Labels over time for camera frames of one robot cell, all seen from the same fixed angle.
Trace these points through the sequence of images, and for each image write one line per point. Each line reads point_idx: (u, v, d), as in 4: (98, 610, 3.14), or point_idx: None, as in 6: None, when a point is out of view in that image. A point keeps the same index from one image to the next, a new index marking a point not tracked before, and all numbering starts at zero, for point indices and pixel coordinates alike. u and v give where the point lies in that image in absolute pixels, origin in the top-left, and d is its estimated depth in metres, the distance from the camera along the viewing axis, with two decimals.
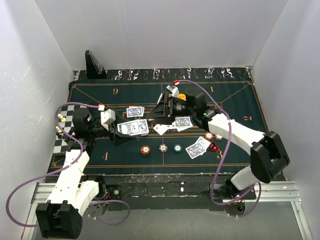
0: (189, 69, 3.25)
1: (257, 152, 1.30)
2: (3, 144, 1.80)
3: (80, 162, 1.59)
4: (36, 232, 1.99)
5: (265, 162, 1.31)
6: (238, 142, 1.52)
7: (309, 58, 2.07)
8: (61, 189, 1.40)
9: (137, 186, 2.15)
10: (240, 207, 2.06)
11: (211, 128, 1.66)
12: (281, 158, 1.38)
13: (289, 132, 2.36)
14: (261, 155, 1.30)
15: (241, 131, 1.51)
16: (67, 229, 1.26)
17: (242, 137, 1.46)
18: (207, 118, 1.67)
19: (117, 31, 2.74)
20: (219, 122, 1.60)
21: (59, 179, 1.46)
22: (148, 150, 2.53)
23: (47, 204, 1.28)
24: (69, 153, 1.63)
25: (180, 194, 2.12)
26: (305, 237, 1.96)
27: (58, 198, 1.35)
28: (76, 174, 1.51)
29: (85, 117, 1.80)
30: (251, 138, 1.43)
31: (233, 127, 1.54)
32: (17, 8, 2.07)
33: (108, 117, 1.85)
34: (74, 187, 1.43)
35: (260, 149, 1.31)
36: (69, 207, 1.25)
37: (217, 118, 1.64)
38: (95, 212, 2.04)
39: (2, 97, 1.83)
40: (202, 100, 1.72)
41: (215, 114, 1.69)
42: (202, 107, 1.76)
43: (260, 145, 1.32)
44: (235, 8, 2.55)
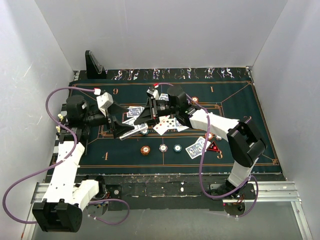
0: (189, 69, 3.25)
1: (232, 137, 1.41)
2: (3, 144, 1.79)
3: (74, 156, 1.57)
4: (36, 232, 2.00)
5: (243, 145, 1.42)
6: (216, 131, 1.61)
7: (309, 58, 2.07)
8: (56, 186, 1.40)
9: (137, 186, 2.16)
10: (240, 207, 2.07)
11: (193, 124, 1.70)
12: (258, 141, 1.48)
13: (289, 132, 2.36)
14: (238, 139, 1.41)
15: (219, 121, 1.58)
16: (66, 224, 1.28)
17: (220, 126, 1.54)
18: (188, 115, 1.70)
19: (117, 31, 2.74)
20: (198, 116, 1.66)
21: (54, 176, 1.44)
22: (148, 150, 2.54)
23: (43, 204, 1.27)
24: (62, 146, 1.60)
25: (180, 194, 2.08)
26: (305, 237, 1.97)
27: (53, 196, 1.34)
28: (71, 168, 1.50)
29: (79, 103, 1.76)
30: (227, 126, 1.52)
31: (211, 119, 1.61)
32: (17, 8, 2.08)
33: (105, 100, 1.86)
34: (70, 183, 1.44)
35: (235, 134, 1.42)
36: (66, 206, 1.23)
37: (198, 113, 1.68)
38: (95, 212, 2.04)
39: (2, 97, 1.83)
40: (183, 98, 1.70)
41: (196, 111, 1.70)
42: (185, 105, 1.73)
43: (235, 131, 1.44)
44: (235, 8, 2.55)
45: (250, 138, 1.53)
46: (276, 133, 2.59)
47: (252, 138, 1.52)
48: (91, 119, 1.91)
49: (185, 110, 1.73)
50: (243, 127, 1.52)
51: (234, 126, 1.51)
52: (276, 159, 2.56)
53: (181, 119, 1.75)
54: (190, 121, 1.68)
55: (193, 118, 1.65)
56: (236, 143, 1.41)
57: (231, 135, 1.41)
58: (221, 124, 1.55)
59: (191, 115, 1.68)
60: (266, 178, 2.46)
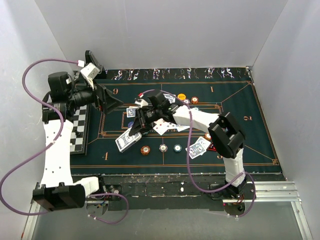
0: (189, 69, 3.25)
1: (213, 130, 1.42)
2: (3, 144, 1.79)
3: (64, 135, 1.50)
4: (36, 233, 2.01)
5: (224, 138, 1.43)
6: (199, 126, 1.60)
7: (309, 58, 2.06)
8: (52, 170, 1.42)
9: (137, 187, 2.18)
10: (240, 207, 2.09)
11: (176, 120, 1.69)
12: (238, 133, 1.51)
13: (289, 132, 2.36)
14: (218, 132, 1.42)
15: (201, 116, 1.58)
16: (71, 203, 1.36)
17: (202, 122, 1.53)
18: (171, 113, 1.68)
19: (117, 31, 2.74)
20: (181, 112, 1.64)
21: (47, 159, 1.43)
22: (148, 150, 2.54)
23: (43, 190, 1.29)
24: (48, 127, 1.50)
25: (180, 194, 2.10)
26: (305, 237, 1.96)
27: (51, 180, 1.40)
28: (63, 149, 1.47)
29: (63, 76, 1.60)
30: (210, 121, 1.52)
31: (193, 115, 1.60)
32: (17, 8, 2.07)
33: (92, 68, 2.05)
34: (65, 164, 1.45)
35: (216, 128, 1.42)
36: (68, 188, 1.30)
37: (180, 109, 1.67)
38: (95, 212, 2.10)
39: (2, 97, 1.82)
40: (161, 97, 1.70)
41: (179, 108, 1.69)
42: (166, 104, 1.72)
43: (216, 125, 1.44)
44: (235, 8, 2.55)
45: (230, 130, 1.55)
46: (276, 133, 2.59)
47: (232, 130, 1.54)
48: (77, 98, 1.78)
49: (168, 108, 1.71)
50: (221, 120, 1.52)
51: (214, 120, 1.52)
52: (276, 159, 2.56)
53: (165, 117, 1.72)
54: (174, 117, 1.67)
55: (176, 115, 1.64)
56: (217, 137, 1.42)
57: (213, 130, 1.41)
58: (203, 119, 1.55)
59: (174, 112, 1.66)
60: (266, 178, 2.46)
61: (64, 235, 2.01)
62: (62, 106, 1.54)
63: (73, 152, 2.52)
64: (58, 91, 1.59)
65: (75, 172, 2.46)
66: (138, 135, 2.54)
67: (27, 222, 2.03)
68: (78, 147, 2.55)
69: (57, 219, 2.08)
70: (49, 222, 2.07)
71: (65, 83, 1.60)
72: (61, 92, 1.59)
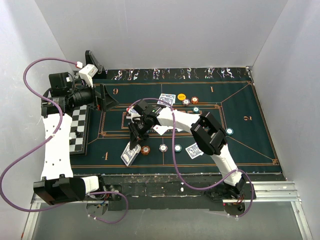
0: (189, 69, 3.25)
1: (195, 131, 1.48)
2: (3, 144, 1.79)
3: (63, 128, 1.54)
4: (36, 233, 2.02)
5: (206, 137, 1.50)
6: (182, 126, 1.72)
7: (309, 58, 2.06)
8: (53, 163, 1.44)
9: (137, 186, 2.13)
10: (240, 207, 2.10)
11: (161, 122, 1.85)
12: (218, 131, 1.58)
13: (289, 132, 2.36)
14: (201, 132, 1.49)
15: (183, 117, 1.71)
16: (72, 196, 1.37)
17: (184, 122, 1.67)
18: (155, 114, 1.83)
19: (117, 31, 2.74)
20: (165, 114, 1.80)
21: (46, 152, 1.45)
22: (148, 150, 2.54)
23: (43, 182, 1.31)
24: (47, 121, 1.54)
25: (180, 194, 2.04)
26: (305, 237, 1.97)
27: (52, 173, 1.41)
28: (63, 142, 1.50)
29: (64, 74, 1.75)
30: (191, 121, 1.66)
31: (176, 116, 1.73)
32: (17, 8, 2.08)
33: (91, 67, 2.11)
34: (65, 156, 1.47)
35: (197, 128, 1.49)
36: (68, 179, 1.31)
37: (164, 112, 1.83)
38: (95, 212, 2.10)
39: (2, 97, 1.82)
40: (144, 103, 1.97)
41: (162, 110, 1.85)
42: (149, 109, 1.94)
43: (198, 125, 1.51)
44: (235, 8, 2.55)
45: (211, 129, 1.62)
46: (276, 133, 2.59)
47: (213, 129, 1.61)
48: (77, 96, 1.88)
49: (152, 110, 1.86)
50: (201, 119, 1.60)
51: (195, 121, 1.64)
52: (276, 159, 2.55)
53: (150, 119, 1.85)
54: (158, 119, 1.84)
55: (160, 117, 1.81)
56: (200, 136, 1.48)
57: (195, 130, 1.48)
58: (185, 120, 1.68)
59: (158, 114, 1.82)
60: (266, 178, 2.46)
61: (64, 235, 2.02)
62: (61, 100, 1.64)
63: (73, 152, 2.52)
64: (59, 88, 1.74)
65: (75, 172, 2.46)
66: (138, 147, 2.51)
67: (28, 222, 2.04)
68: (78, 147, 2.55)
69: (57, 219, 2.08)
70: (49, 222, 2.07)
71: (65, 80, 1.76)
72: (61, 88, 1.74)
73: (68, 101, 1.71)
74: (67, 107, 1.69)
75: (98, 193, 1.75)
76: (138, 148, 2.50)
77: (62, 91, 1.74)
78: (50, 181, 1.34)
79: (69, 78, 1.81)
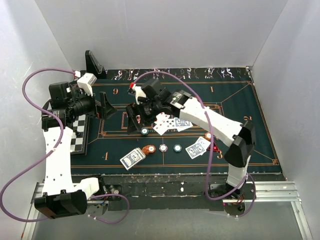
0: (189, 69, 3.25)
1: (238, 145, 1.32)
2: (3, 144, 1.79)
3: (64, 142, 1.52)
4: (36, 233, 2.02)
5: (243, 152, 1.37)
6: (218, 133, 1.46)
7: (309, 58, 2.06)
8: (54, 178, 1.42)
9: (137, 186, 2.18)
10: (240, 207, 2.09)
11: (184, 117, 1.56)
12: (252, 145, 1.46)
13: (289, 132, 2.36)
14: (242, 147, 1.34)
15: (219, 122, 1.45)
16: (73, 211, 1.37)
17: (222, 130, 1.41)
18: (179, 106, 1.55)
19: (117, 31, 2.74)
20: (193, 109, 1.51)
21: (47, 167, 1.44)
22: (153, 150, 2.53)
23: (45, 198, 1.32)
24: (48, 134, 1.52)
25: (180, 194, 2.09)
26: (305, 237, 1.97)
27: (53, 188, 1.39)
28: (64, 156, 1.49)
29: (64, 85, 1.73)
30: (231, 131, 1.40)
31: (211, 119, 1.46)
32: (17, 8, 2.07)
33: (90, 76, 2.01)
34: (67, 171, 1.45)
35: (240, 142, 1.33)
36: (70, 195, 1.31)
37: (192, 107, 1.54)
38: (95, 212, 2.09)
39: (2, 97, 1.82)
40: (158, 86, 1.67)
41: (187, 102, 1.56)
42: (164, 93, 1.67)
43: (240, 138, 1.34)
44: (235, 8, 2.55)
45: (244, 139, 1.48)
46: (276, 133, 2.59)
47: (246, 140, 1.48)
48: (78, 105, 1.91)
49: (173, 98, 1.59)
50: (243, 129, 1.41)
51: (236, 132, 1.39)
52: (276, 159, 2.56)
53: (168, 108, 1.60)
54: (183, 113, 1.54)
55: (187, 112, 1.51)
56: (239, 151, 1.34)
57: (238, 145, 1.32)
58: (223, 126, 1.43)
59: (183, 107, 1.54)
60: (266, 178, 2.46)
61: (64, 235, 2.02)
62: (62, 113, 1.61)
63: (73, 152, 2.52)
64: (59, 99, 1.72)
65: (74, 172, 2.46)
66: (144, 156, 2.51)
67: (27, 222, 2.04)
68: (78, 147, 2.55)
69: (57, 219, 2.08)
70: (49, 222, 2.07)
71: (66, 92, 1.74)
72: (61, 100, 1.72)
73: (68, 114, 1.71)
74: (67, 119, 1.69)
75: (101, 195, 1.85)
76: (142, 155, 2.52)
77: (62, 102, 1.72)
78: (51, 196, 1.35)
79: (69, 88, 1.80)
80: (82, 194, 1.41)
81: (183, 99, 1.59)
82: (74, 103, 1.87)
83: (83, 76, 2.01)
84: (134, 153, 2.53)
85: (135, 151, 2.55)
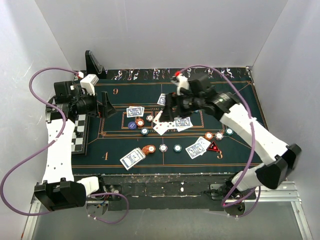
0: (189, 69, 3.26)
1: (278, 167, 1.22)
2: (3, 144, 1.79)
3: (66, 132, 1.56)
4: (36, 233, 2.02)
5: (281, 176, 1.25)
6: (259, 149, 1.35)
7: (309, 58, 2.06)
8: (54, 166, 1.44)
9: (137, 186, 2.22)
10: (240, 207, 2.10)
11: (226, 121, 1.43)
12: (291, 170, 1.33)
13: (288, 132, 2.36)
14: (281, 170, 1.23)
15: (264, 138, 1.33)
16: (73, 201, 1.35)
17: (265, 147, 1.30)
18: (225, 109, 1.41)
19: (117, 31, 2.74)
20: (238, 116, 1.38)
21: (49, 156, 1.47)
22: (153, 150, 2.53)
23: (44, 186, 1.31)
24: (51, 126, 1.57)
25: (180, 194, 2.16)
26: (305, 237, 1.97)
27: (54, 177, 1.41)
28: (65, 146, 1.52)
29: (69, 82, 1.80)
30: (276, 151, 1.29)
31: (256, 132, 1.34)
32: (17, 8, 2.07)
33: (93, 77, 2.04)
34: (67, 161, 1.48)
35: (280, 164, 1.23)
36: (69, 184, 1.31)
37: (237, 113, 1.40)
38: (95, 212, 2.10)
39: (2, 97, 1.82)
40: (206, 83, 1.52)
41: (233, 107, 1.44)
42: (210, 91, 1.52)
43: (282, 161, 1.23)
44: (235, 8, 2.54)
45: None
46: (276, 133, 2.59)
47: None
48: (81, 103, 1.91)
49: (220, 99, 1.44)
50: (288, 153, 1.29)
51: (281, 154, 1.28)
52: None
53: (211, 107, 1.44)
54: (225, 117, 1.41)
55: (230, 117, 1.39)
56: (277, 174, 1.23)
57: (277, 166, 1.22)
58: (267, 144, 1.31)
59: (228, 111, 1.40)
60: None
61: (64, 235, 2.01)
62: (65, 107, 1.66)
63: (73, 152, 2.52)
64: (63, 95, 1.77)
65: (75, 172, 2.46)
66: (144, 156, 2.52)
67: (27, 222, 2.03)
68: (78, 147, 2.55)
69: (57, 219, 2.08)
70: (49, 222, 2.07)
71: (70, 89, 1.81)
72: (65, 96, 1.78)
73: (71, 108, 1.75)
74: (70, 113, 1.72)
75: (100, 194, 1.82)
76: (142, 155, 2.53)
77: (66, 98, 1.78)
78: (51, 186, 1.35)
79: (73, 86, 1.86)
80: (79, 185, 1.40)
81: (231, 103, 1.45)
82: (78, 100, 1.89)
83: (86, 76, 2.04)
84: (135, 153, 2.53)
85: (135, 151, 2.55)
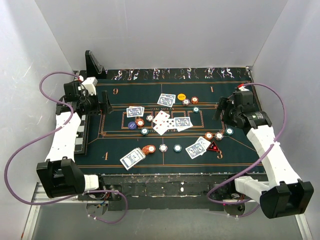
0: (189, 69, 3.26)
1: (279, 193, 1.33)
2: (3, 144, 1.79)
3: (72, 122, 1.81)
4: (36, 232, 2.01)
5: (280, 204, 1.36)
6: (269, 170, 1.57)
7: (310, 58, 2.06)
8: (58, 147, 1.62)
9: (137, 186, 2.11)
10: (240, 207, 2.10)
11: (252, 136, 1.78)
12: (297, 207, 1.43)
13: (287, 132, 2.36)
14: (281, 199, 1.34)
15: (276, 163, 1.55)
16: (72, 183, 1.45)
17: (274, 170, 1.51)
18: (253, 125, 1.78)
19: (117, 31, 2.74)
20: (263, 135, 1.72)
21: (55, 139, 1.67)
22: (153, 150, 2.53)
23: (47, 164, 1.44)
24: (60, 117, 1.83)
25: (180, 194, 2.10)
26: (306, 237, 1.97)
27: (57, 155, 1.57)
28: (70, 133, 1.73)
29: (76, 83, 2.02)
30: (282, 177, 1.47)
31: (273, 155, 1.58)
32: (17, 8, 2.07)
33: (93, 79, 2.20)
34: (70, 144, 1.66)
35: (283, 191, 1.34)
36: (69, 162, 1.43)
37: (261, 130, 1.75)
38: (95, 212, 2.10)
39: (2, 97, 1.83)
40: (247, 99, 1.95)
41: (262, 127, 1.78)
42: (247, 107, 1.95)
43: (286, 189, 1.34)
44: (235, 8, 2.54)
45: (295, 200, 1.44)
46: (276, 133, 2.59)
47: (295, 202, 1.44)
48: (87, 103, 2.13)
49: (253, 115, 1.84)
50: (296, 185, 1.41)
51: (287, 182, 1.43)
52: None
53: (242, 119, 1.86)
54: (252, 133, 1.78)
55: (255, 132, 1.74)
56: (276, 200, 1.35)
57: (278, 192, 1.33)
58: (278, 168, 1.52)
59: (256, 127, 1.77)
60: None
61: (64, 235, 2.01)
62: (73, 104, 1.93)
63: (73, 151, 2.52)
64: (71, 95, 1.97)
65: None
66: (144, 156, 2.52)
67: (27, 222, 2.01)
68: (78, 147, 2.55)
69: (57, 218, 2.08)
70: (49, 222, 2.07)
71: (77, 89, 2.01)
72: (73, 95, 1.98)
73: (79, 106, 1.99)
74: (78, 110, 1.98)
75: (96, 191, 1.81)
76: (142, 155, 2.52)
77: (74, 97, 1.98)
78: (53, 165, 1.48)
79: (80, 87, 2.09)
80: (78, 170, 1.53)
81: (263, 122, 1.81)
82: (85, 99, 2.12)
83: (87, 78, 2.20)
84: (135, 153, 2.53)
85: (135, 151, 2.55)
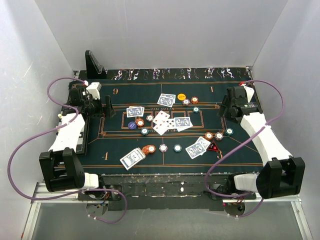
0: (189, 69, 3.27)
1: (272, 168, 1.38)
2: (3, 144, 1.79)
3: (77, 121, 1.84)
4: (36, 232, 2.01)
5: (274, 181, 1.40)
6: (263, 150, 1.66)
7: (309, 58, 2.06)
8: (62, 140, 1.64)
9: (137, 186, 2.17)
10: (240, 207, 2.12)
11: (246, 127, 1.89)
12: (292, 185, 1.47)
13: (287, 132, 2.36)
14: (274, 174, 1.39)
15: (268, 142, 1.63)
16: (71, 171, 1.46)
17: (267, 149, 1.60)
18: (246, 112, 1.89)
19: (117, 31, 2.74)
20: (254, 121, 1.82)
21: (59, 134, 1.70)
22: (153, 150, 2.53)
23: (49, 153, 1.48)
24: (66, 117, 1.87)
25: (180, 194, 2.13)
26: (306, 237, 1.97)
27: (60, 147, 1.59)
28: (74, 129, 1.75)
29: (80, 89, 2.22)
30: (274, 154, 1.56)
31: (264, 136, 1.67)
32: (17, 8, 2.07)
33: (97, 84, 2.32)
34: (74, 138, 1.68)
35: (276, 166, 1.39)
36: (70, 150, 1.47)
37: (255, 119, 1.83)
38: (95, 212, 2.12)
39: (2, 97, 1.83)
40: (239, 92, 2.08)
41: (254, 114, 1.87)
42: (240, 99, 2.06)
43: (278, 164, 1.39)
44: (235, 8, 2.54)
45: (291, 180, 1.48)
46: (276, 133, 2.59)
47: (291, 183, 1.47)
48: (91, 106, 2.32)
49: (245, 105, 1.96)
50: (289, 162, 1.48)
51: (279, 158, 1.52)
52: None
53: (235, 109, 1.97)
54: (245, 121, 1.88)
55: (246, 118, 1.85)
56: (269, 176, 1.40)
57: (271, 167, 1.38)
58: (271, 148, 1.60)
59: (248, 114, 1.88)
60: None
61: (64, 235, 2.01)
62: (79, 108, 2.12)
63: None
64: (76, 100, 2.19)
65: None
66: (143, 156, 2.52)
67: (27, 222, 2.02)
68: (78, 147, 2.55)
69: (57, 218, 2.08)
70: (49, 222, 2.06)
71: (81, 94, 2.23)
72: (78, 100, 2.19)
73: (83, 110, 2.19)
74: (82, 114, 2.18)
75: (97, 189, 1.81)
76: (142, 155, 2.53)
77: (79, 101, 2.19)
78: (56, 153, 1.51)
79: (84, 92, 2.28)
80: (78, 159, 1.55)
81: (254, 110, 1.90)
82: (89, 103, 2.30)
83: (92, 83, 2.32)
84: (135, 153, 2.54)
85: (135, 151, 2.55)
